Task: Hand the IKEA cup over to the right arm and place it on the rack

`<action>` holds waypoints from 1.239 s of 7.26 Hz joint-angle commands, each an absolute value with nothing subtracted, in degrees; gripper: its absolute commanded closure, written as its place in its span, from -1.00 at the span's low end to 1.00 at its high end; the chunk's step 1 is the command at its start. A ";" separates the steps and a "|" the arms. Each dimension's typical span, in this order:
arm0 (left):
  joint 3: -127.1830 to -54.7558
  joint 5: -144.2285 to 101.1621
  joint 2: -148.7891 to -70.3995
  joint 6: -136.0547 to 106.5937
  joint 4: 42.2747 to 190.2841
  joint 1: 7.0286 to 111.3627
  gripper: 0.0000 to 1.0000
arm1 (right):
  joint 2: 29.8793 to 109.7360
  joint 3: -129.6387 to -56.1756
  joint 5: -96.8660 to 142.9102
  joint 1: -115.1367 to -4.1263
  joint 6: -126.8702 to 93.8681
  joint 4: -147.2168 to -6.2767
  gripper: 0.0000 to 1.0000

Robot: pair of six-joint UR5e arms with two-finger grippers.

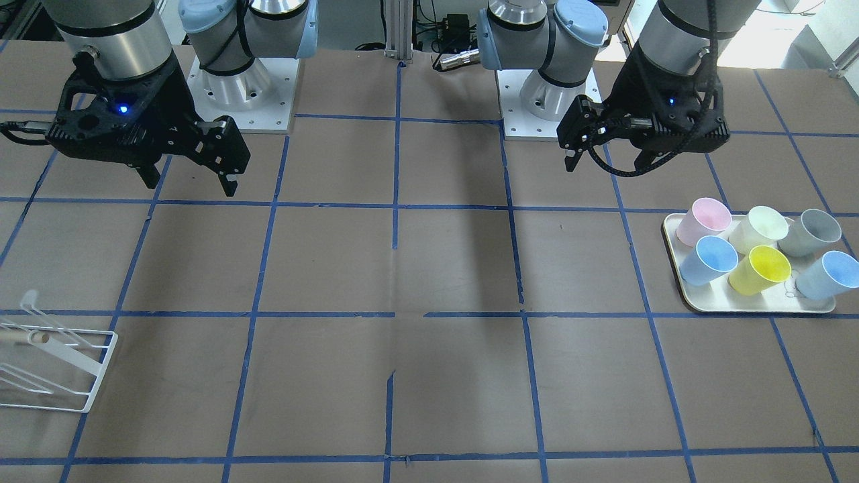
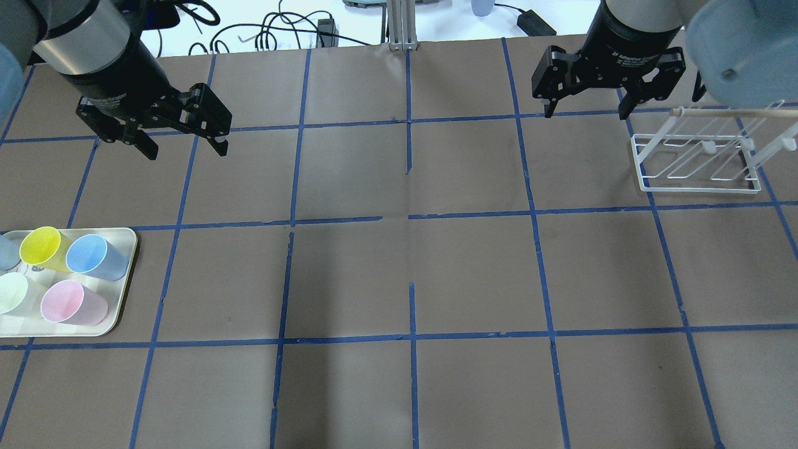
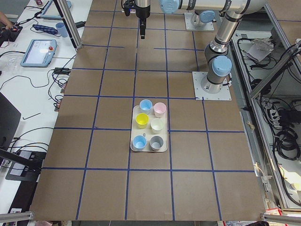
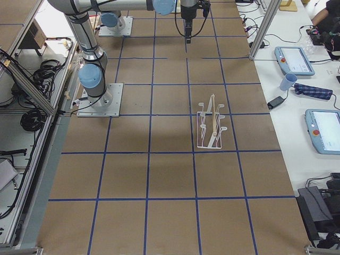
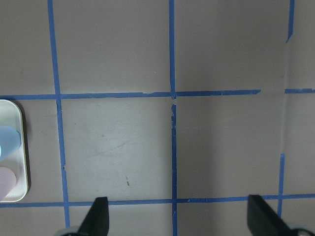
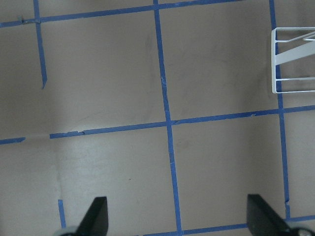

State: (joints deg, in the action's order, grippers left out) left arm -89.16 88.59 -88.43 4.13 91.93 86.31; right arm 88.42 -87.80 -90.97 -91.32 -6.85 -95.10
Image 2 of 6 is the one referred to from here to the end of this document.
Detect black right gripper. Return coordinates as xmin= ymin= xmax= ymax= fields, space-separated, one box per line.
xmin=531 ymin=2 xmax=686 ymax=120

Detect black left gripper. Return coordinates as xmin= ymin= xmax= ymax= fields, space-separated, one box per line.
xmin=63 ymin=38 xmax=232 ymax=161

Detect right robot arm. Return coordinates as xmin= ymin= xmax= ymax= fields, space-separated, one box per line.
xmin=531 ymin=1 xmax=797 ymax=120

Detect blue cup on desk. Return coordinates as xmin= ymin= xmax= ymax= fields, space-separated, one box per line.
xmin=470 ymin=0 xmax=495 ymax=17

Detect blue plastic cup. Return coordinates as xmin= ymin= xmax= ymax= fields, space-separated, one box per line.
xmin=65 ymin=234 xmax=129 ymax=281

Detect yellow plastic cup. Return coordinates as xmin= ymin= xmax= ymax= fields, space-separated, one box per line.
xmin=18 ymin=226 xmax=72 ymax=273

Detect grey-blue plastic cup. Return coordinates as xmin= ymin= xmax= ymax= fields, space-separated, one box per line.
xmin=1 ymin=234 xmax=22 ymax=272

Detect pink plastic cup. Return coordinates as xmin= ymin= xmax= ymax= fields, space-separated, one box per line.
xmin=40 ymin=279 xmax=108 ymax=325

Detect green plastic cup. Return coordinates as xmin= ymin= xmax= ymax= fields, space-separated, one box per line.
xmin=1 ymin=273 xmax=48 ymax=318

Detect black power adapter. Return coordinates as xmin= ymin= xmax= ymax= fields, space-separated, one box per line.
xmin=516 ymin=9 xmax=557 ymax=37

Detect beige plastic tray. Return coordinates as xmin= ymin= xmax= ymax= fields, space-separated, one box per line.
xmin=1 ymin=228 xmax=138 ymax=338

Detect white wire cup rack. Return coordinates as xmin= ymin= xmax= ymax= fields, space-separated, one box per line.
xmin=630 ymin=100 xmax=796 ymax=195

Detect black tangled cables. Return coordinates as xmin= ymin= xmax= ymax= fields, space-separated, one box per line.
xmin=187 ymin=0 xmax=387 ymax=57

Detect aluminium frame post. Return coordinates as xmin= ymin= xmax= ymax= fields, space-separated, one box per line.
xmin=387 ymin=0 xmax=418 ymax=52

